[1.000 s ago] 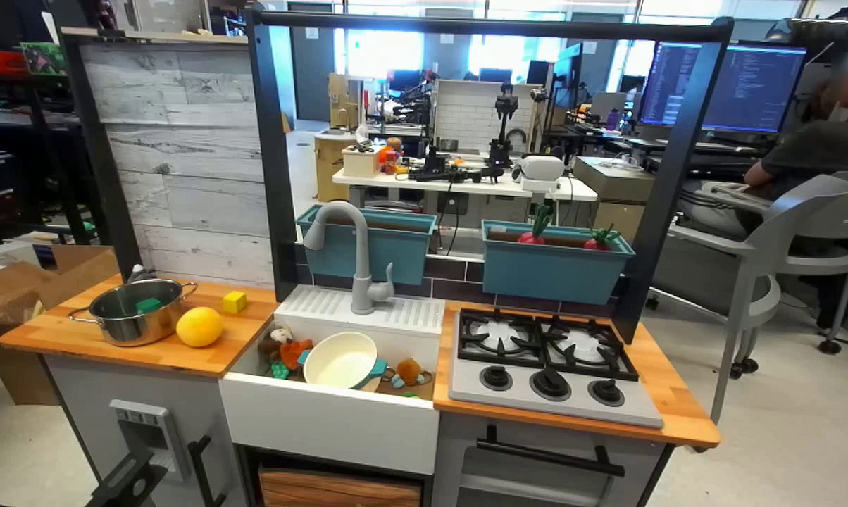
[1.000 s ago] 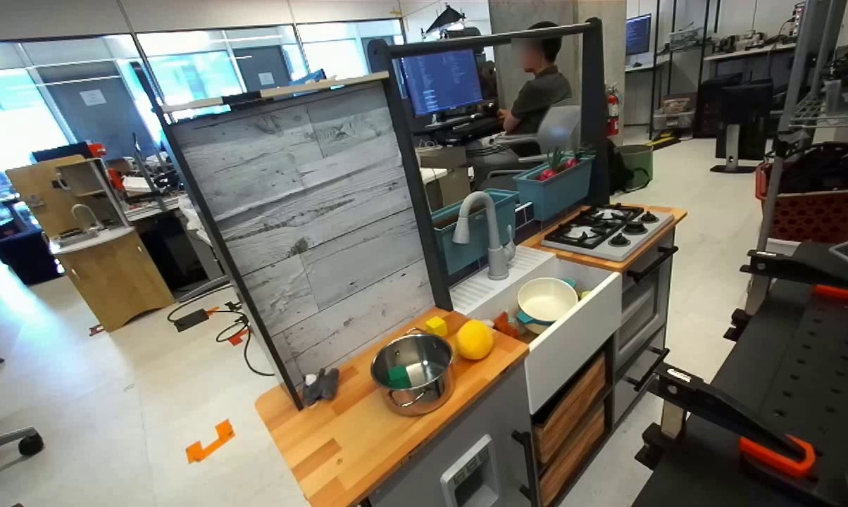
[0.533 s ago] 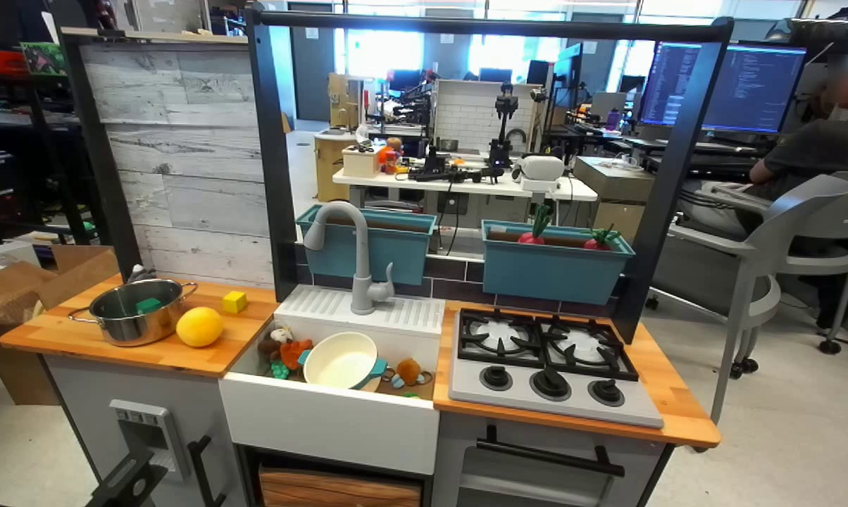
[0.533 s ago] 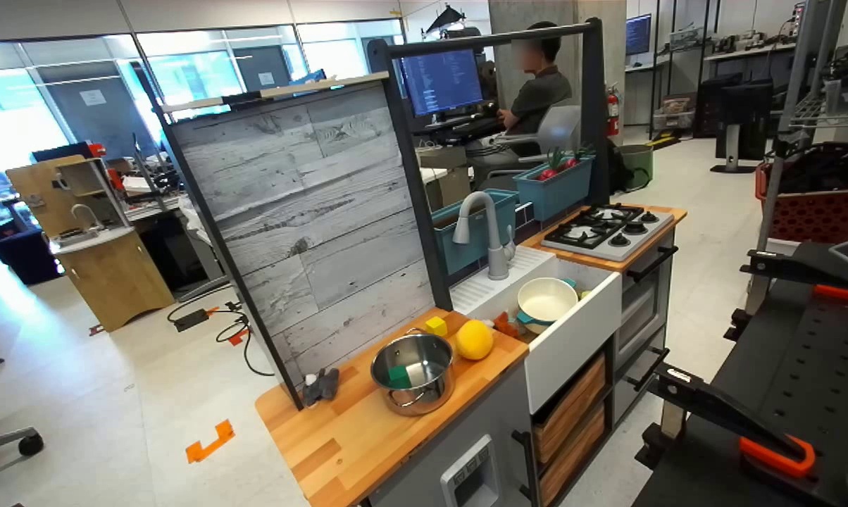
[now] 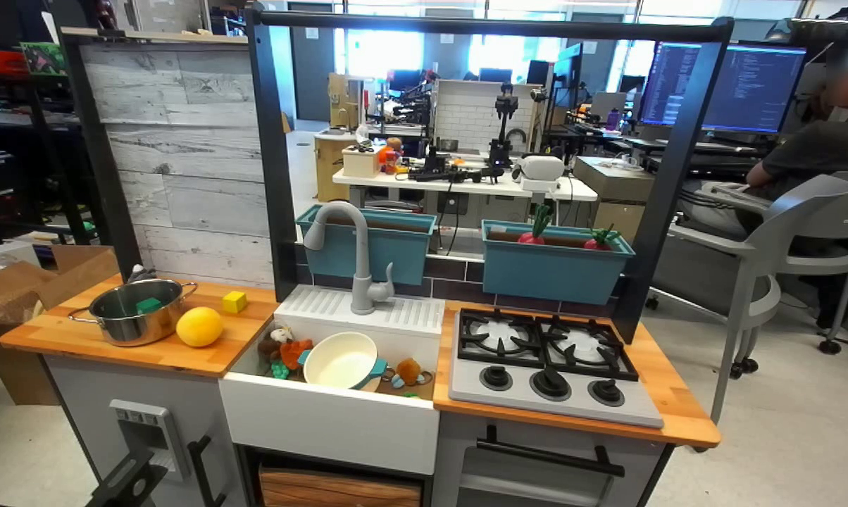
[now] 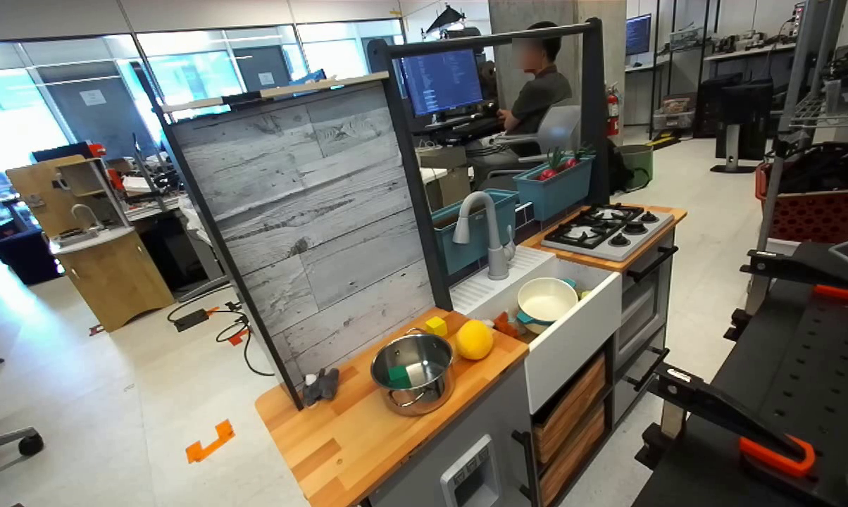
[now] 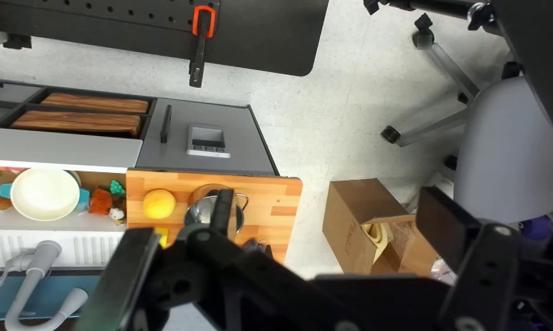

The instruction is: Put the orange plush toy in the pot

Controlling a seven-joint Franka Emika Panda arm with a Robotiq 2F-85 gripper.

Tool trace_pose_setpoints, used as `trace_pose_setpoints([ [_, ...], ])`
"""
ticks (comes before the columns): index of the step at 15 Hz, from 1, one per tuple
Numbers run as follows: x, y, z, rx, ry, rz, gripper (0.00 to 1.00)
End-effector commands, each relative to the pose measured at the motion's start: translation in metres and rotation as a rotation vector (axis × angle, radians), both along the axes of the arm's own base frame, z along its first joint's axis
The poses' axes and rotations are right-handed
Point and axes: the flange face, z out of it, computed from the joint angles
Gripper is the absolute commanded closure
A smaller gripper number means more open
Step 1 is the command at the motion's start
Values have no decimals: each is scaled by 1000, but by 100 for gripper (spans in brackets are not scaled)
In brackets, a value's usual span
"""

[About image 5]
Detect small orange round toy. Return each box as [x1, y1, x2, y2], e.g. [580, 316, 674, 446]
[398, 357, 424, 387]

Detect grey toy sink faucet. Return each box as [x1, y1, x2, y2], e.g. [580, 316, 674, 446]
[304, 202, 395, 316]

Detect black metal frame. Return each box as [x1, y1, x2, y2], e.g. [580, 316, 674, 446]
[249, 8, 734, 340]

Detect toy stove top burners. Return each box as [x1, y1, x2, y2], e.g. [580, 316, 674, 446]
[450, 311, 663, 427]

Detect seated person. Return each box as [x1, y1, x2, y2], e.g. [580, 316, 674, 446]
[748, 46, 848, 199]

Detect cream white bowl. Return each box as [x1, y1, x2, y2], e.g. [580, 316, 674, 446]
[301, 332, 377, 389]

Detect white background desk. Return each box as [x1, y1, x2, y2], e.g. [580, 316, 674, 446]
[333, 173, 597, 202]

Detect oven door with handle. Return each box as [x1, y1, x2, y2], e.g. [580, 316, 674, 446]
[432, 415, 674, 507]

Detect computer monitor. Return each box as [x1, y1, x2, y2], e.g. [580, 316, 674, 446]
[641, 42, 807, 136]

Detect wooden drawer front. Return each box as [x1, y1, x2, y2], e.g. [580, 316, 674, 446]
[260, 471, 424, 507]

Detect left teal planter box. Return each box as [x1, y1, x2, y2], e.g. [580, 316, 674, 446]
[307, 209, 438, 285]

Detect teal planter box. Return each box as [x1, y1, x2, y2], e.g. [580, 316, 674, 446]
[483, 220, 636, 308]
[307, 209, 438, 285]

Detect steel cooking pot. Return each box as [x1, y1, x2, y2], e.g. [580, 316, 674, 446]
[87, 280, 193, 347]

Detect orange plush toy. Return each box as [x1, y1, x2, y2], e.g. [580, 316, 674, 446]
[280, 337, 314, 373]

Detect small yellow cube toy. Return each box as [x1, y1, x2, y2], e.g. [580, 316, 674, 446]
[221, 289, 249, 316]

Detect grey wood backsplash panel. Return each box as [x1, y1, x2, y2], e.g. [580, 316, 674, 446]
[83, 42, 273, 287]

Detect grey office chair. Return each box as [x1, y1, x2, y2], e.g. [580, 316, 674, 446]
[650, 173, 848, 420]

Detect green toy inside pot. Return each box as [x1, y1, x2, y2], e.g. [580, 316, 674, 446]
[136, 295, 163, 316]

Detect cardboard box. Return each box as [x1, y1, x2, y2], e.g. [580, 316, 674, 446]
[0, 246, 118, 406]

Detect right teal planter box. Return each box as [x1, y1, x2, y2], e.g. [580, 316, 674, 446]
[483, 220, 636, 308]

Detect yellow lemon toy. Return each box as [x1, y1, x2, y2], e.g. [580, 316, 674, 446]
[176, 308, 226, 349]

